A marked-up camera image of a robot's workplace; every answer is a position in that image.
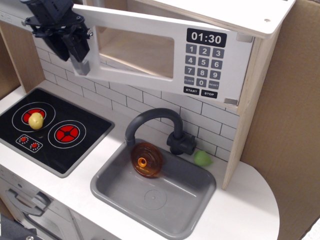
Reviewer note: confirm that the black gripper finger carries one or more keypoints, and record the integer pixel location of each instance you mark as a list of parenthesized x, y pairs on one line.
[(56, 44), (77, 45)]

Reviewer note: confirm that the grey toy sink basin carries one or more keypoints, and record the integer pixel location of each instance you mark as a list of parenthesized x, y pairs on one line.
[(170, 204)]

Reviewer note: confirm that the grey microwave door handle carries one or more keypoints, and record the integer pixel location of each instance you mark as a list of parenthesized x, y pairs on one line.
[(82, 68)]

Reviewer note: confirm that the brown cardboard panel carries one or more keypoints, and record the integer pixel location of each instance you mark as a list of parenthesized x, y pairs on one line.
[(283, 143)]

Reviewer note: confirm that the white toy microwave door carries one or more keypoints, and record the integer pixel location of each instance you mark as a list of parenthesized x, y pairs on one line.
[(166, 54)]

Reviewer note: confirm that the black toy stovetop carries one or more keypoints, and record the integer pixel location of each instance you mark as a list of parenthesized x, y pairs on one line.
[(69, 133)]

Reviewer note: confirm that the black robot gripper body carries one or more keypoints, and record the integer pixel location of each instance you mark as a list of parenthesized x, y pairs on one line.
[(55, 17)]

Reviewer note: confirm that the green toy pear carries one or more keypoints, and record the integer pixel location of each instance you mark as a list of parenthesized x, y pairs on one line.
[(202, 158)]

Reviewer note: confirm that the yellow toy potato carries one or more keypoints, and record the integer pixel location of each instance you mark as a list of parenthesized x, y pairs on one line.
[(36, 121)]

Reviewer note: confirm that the grey range hood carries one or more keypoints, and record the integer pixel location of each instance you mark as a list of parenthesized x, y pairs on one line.
[(15, 13)]

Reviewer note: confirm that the white toy oven front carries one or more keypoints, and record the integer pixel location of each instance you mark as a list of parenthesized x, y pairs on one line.
[(57, 223)]

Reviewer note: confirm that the wooden microwave cabinet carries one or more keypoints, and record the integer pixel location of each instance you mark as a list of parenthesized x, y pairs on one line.
[(261, 19)]

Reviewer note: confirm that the grey oven door handle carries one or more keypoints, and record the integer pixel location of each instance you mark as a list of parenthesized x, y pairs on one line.
[(35, 206)]

